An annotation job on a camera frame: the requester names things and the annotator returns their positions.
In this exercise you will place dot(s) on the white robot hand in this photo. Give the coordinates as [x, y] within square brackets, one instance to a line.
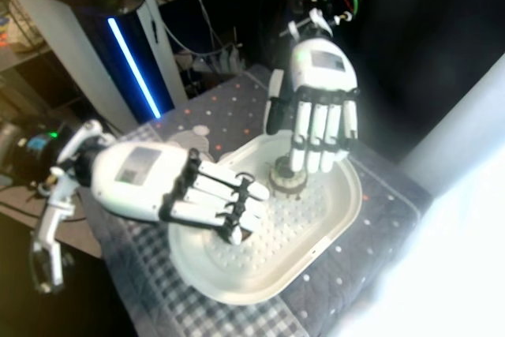
[319, 72]
[130, 179]

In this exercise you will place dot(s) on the white perforated plastic tray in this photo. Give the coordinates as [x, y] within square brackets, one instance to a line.
[284, 242]

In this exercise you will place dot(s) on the grey quilt with printed bear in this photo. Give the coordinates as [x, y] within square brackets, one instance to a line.
[236, 116]

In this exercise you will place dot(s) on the white tower with blue light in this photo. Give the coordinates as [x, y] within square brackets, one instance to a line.
[118, 61]

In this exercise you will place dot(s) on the large white panel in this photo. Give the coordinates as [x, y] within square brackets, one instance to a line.
[453, 214]

